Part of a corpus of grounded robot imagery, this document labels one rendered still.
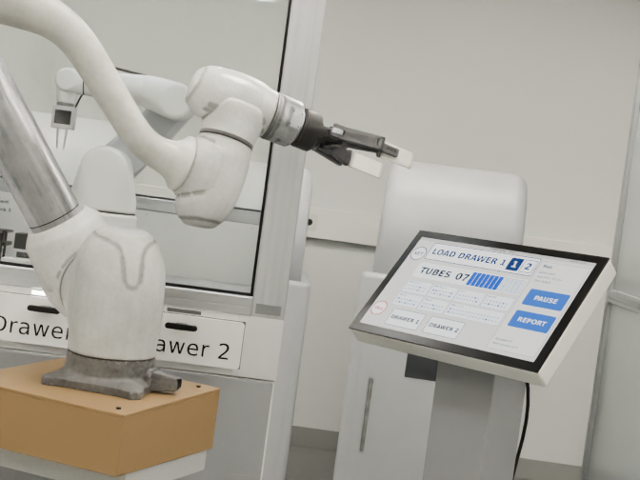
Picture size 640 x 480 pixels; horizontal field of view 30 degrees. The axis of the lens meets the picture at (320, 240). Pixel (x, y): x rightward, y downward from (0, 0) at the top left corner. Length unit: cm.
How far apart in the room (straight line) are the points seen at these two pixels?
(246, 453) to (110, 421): 97
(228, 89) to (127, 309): 43
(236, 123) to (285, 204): 70
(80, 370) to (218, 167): 42
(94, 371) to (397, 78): 413
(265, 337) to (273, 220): 28
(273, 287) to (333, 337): 321
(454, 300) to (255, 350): 52
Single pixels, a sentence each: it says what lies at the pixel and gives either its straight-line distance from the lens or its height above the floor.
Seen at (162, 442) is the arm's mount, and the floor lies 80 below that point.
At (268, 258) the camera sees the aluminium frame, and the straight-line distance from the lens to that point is 281.
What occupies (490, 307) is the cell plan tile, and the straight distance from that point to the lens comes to 254.
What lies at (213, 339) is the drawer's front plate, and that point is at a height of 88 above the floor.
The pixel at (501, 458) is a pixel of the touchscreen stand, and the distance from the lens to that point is 264.
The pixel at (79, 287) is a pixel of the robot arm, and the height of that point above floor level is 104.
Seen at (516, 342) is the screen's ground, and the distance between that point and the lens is 244.
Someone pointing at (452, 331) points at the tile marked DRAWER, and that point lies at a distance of 253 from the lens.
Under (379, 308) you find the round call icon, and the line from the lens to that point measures 269.
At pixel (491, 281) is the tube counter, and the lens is 259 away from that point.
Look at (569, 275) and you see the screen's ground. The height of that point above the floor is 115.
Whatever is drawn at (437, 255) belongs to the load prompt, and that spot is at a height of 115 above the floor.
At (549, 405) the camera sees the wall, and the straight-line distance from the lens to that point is 611.
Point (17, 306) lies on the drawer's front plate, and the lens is 285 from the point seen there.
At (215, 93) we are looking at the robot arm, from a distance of 214.
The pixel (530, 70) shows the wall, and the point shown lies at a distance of 606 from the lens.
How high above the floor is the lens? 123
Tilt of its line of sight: 2 degrees down
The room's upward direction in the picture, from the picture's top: 8 degrees clockwise
